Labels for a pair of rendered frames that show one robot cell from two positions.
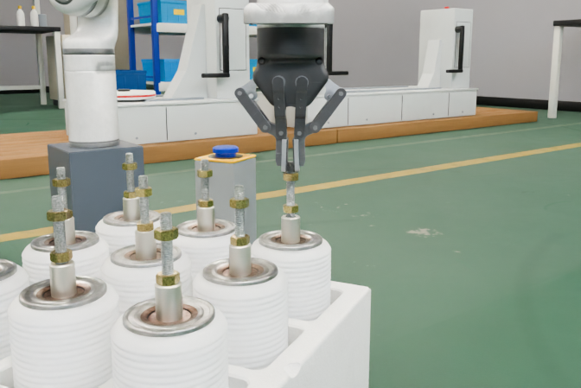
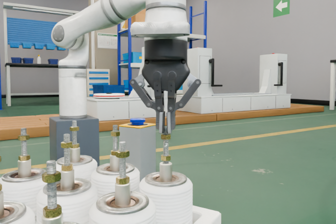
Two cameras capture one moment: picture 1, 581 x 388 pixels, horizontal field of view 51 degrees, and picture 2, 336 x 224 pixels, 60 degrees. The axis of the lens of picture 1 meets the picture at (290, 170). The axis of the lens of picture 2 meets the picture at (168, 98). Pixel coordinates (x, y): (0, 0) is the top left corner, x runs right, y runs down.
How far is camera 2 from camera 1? 0.19 m
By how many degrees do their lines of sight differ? 9
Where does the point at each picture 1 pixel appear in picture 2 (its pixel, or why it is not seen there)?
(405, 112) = (252, 106)
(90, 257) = (35, 186)
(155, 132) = (123, 114)
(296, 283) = (166, 210)
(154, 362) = not seen: outside the picture
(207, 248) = (112, 182)
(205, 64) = not seen: hidden behind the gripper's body
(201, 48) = not seen: hidden behind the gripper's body
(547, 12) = (326, 56)
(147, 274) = (61, 201)
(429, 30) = (264, 65)
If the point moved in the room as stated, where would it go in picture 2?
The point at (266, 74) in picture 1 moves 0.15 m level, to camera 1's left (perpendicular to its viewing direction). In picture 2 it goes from (149, 70) to (66, 71)
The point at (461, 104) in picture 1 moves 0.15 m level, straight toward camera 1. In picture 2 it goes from (282, 102) to (282, 103)
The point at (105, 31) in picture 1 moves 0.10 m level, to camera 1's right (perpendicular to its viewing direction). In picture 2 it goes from (80, 56) to (109, 56)
